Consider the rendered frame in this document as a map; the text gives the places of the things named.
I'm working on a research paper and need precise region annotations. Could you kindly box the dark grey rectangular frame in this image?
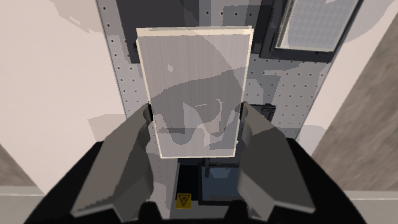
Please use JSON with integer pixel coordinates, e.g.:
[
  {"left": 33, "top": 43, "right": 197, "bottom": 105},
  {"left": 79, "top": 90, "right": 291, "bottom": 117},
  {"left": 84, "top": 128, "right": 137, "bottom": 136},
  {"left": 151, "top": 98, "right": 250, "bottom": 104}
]
[{"left": 116, "top": 0, "right": 199, "bottom": 63}]

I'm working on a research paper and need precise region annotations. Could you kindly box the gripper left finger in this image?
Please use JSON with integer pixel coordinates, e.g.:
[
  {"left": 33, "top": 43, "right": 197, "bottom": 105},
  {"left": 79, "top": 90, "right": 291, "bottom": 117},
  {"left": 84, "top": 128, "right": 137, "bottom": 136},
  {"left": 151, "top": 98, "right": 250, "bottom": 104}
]
[{"left": 23, "top": 103, "right": 154, "bottom": 224}]

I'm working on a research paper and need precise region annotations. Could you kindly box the cream well plate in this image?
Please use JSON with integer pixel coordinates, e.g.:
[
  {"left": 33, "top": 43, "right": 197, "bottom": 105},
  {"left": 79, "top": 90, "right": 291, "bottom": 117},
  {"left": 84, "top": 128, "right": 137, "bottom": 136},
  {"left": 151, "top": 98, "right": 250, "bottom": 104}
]
[{"left": 136, "top": 26, "right": 254, "bottom": 158}]

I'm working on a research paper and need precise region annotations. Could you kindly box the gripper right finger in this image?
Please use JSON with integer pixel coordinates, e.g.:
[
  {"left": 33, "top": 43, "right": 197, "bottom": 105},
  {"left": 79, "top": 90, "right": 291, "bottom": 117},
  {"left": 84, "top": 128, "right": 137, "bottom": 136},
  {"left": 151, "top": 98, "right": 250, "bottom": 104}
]
[{"left": 237, "top": 101, "right": 367, "bottom": 224}]

